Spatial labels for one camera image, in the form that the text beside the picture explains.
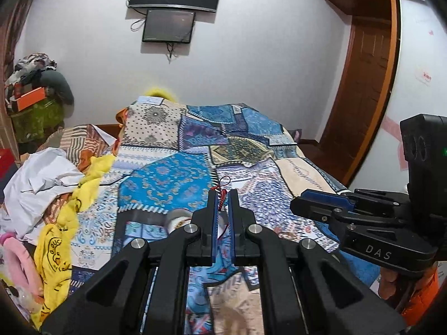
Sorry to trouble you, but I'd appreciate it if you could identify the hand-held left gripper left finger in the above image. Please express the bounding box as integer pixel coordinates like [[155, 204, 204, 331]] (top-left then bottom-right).
[[41, 190, 220, 335]]

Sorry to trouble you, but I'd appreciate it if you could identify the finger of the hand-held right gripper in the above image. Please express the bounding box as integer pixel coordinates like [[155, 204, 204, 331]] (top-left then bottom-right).
[[290, 197, 410, 233], [301, 188, 410, 214]]

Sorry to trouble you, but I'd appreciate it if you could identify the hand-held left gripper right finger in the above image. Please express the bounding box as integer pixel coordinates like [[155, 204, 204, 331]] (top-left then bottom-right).
[[228, 189, 407, 335]]

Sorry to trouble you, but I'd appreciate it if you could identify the red black braided cord bracelet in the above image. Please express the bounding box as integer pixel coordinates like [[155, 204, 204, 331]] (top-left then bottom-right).
[[210, 176, 232, 241]]

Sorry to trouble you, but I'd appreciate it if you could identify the person's right hand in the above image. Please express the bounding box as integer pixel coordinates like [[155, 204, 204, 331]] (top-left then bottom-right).
[[379, 267, 401, 299]]

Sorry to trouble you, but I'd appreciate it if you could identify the tape roll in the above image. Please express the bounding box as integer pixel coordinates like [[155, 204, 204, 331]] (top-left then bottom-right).
[[165, 208, 193, 235]]

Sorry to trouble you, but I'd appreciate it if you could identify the blue patchwork blanket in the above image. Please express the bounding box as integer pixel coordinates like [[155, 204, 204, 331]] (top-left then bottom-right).
[[68, 96, 383, 335]]

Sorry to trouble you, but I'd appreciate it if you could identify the red white sticker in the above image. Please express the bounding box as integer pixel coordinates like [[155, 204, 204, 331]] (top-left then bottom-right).
[[415, 68, 434, 85]]

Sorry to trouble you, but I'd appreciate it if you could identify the wooden door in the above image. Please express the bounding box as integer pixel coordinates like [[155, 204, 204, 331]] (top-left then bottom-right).
[[318, 15, 398, 186]]

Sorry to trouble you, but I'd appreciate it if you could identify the white wardrobe door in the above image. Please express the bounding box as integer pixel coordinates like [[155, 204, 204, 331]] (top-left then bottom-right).
[[349, 0, 447, 196]]

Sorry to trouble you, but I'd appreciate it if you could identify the yellow pillow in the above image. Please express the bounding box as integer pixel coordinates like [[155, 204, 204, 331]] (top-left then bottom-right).
[[142, 85, 179, 102]]

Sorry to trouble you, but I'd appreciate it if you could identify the striped orange brown cloth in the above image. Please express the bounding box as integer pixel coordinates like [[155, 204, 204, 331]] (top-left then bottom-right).
[[41, 123, 120, 173]]

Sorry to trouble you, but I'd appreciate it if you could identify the yellow printed cloth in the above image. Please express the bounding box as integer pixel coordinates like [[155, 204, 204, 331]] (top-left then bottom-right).
[[31, 154, 116, 330]]

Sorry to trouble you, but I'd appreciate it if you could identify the white crumpled cloth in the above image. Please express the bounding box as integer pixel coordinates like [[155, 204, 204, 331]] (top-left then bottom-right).
[[3, 147, 86, 245]]

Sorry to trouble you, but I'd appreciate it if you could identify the pink cloth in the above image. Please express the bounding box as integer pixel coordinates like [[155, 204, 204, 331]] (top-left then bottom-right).
[[0, 232, 43, 298]]

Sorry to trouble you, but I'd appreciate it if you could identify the pile of clothes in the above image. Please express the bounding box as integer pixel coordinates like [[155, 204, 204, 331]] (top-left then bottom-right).
[[4, 53, 75, 144]]

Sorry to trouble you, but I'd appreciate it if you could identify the orange box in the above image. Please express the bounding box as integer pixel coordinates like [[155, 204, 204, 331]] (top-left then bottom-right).
[[15, 87, 47, 111]]

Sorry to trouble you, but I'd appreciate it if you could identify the small wall monitor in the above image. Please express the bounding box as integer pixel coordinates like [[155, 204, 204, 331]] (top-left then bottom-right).
[[142, 9, 196, 44]]

